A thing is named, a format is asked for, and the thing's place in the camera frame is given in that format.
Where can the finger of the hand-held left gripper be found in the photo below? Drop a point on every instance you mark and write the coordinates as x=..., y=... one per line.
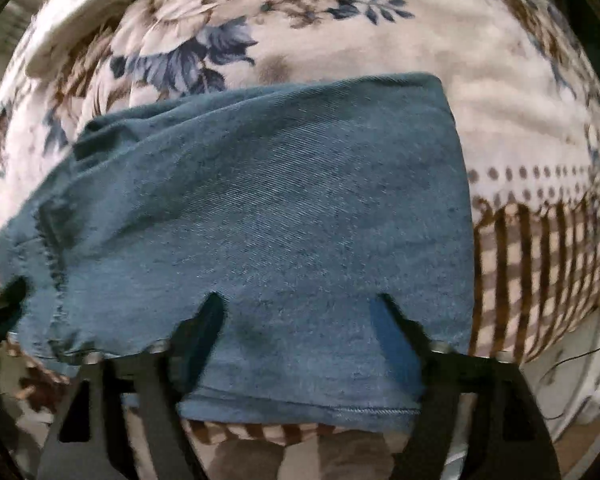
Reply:
x=2, y=310

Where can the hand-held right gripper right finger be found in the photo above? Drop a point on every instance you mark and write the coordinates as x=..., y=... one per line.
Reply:
x=391, y=340

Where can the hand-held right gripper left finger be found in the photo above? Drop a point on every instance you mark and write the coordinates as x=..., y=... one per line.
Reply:
x=205, y=332

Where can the blue denim pants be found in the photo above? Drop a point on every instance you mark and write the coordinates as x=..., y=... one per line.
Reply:
x=260, y=220

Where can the white folded pants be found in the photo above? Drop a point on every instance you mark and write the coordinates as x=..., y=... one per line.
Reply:
x=95, y=7

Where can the white bedside table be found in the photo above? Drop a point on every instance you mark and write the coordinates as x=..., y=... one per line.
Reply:
x=580, y=385

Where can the floral quilt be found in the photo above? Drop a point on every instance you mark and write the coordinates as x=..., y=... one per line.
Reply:
x=505, y=85

